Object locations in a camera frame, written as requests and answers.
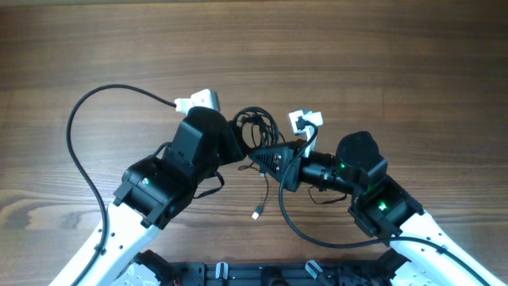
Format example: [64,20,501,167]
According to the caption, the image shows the black usb cable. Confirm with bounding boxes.
[229,106,287,221]

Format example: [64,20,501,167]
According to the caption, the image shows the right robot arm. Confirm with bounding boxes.
[249,131,502,285]

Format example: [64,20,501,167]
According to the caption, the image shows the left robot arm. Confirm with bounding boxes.
[52,106,245,285]

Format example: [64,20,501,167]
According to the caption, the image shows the right camera black cable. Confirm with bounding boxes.
[278,118,493,286]

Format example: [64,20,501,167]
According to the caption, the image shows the camera black cable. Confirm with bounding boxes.
[65,83,178,286]
[278,118,493,286]

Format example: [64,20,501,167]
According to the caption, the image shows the left camera black cable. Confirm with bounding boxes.
[65,83,178,286]

